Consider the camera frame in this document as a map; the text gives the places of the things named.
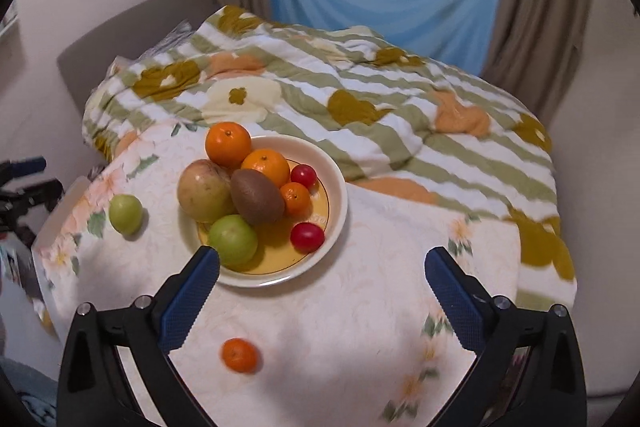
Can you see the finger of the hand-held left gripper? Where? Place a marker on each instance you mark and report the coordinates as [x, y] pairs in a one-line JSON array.
[[27, 167], [35, 199]]

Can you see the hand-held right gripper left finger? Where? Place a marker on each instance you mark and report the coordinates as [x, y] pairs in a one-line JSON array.
[[190, 297]]

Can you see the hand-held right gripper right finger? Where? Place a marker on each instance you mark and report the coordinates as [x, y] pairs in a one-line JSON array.
[[457, 302]]

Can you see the large green apple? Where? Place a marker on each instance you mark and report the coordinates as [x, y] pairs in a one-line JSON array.
[[233, 241]]

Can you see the small mandarin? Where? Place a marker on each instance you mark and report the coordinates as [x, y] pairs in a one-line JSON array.
[[240, 355], [296, 201]]

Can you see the yellow apple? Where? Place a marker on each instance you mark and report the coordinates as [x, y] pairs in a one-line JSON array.
[[202, 192]]

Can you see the brown kiwi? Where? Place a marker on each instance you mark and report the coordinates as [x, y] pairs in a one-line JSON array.
[[257, 197]]

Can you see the red tomato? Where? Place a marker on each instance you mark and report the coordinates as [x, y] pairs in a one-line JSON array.
[[304, 176], [307, 237]]

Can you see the cream and yellow bowl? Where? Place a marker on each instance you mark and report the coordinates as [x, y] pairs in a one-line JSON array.
[[332, 207]]

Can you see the small green lime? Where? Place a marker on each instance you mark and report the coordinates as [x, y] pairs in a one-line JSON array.
[[126, 214]]

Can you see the small framed picture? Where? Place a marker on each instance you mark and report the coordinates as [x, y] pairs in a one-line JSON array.
[[9, 19]]

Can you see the grey headboard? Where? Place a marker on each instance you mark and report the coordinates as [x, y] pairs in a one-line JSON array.
[[110, 42]]

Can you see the medium orange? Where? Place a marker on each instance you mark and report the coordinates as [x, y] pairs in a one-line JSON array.
[[267, 167]]

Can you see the large orange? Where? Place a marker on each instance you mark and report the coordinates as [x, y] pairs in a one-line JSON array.
[[228, 144]]

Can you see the grey patterned pillow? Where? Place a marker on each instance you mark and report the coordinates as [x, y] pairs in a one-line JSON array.
[[167, 39]]

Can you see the green striped floral blanket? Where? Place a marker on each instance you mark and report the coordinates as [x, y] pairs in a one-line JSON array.
[[350, 92]]

